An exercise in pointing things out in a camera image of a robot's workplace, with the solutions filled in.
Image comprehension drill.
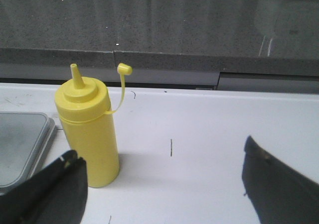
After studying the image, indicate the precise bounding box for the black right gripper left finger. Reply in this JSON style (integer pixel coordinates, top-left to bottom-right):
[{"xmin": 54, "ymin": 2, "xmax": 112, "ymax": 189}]
[{"xmin": 0, "ymin": 150, "xmax": 88, "ymax": 224}]

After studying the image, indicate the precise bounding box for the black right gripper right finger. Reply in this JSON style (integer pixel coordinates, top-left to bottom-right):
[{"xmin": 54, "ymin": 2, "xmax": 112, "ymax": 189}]
[{"xmin": 242, "ymin": 136, "xmax": 319, "ymax": 224}]

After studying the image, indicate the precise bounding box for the yellow squeeze bottle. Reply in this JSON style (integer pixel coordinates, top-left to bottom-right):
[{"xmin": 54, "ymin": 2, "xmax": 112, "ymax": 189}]
[{"xmin": 55, "ymin": 64, "xmax": 120, "ymax": 188}]

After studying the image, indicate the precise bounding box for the silver digital kitchen scale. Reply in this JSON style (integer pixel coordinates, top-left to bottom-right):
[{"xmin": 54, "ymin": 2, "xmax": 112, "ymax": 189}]
[{"xmin": 0, "ymin": 112, "xmax": 56, "ymax": 195}]

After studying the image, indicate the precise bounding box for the grey stone counter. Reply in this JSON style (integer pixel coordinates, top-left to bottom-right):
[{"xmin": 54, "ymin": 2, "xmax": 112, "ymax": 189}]
[{"xmin": 0, "ymin": 0, "xmax": 319, "ymax": 93}]

